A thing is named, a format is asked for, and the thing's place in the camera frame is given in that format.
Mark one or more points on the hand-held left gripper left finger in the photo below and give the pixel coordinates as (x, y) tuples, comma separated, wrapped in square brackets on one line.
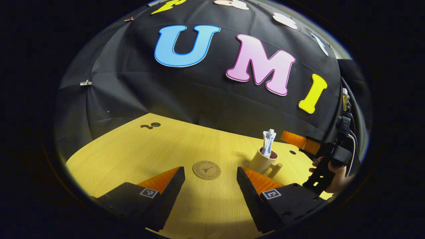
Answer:
[(169, 199)]

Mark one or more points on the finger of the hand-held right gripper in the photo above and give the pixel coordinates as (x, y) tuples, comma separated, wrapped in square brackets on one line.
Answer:
[(294, 138)]

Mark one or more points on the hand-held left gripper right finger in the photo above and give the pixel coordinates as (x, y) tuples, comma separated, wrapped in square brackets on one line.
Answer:
[(250, 202)]

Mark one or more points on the white toothpaste tube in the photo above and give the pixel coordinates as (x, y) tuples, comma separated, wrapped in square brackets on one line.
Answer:
[(271, 141)]

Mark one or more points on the light blue toothbrush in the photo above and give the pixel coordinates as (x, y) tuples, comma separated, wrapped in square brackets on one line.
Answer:
[(265, 139)]

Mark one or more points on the beige cup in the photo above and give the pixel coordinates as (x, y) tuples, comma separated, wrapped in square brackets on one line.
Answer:
[(260, 162)]

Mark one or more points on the round wooden coaster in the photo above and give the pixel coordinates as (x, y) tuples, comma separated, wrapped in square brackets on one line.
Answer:
[(206, 170)]

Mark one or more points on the wooden desktop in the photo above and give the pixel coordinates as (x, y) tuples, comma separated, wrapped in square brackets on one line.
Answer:
[(132, 156)]

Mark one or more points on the black backdrop cloth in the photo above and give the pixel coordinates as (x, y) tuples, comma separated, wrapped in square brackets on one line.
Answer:
[(132, 83)]

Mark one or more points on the small silver clip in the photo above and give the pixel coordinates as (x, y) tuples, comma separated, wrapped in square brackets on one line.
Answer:
[(85, 83)]

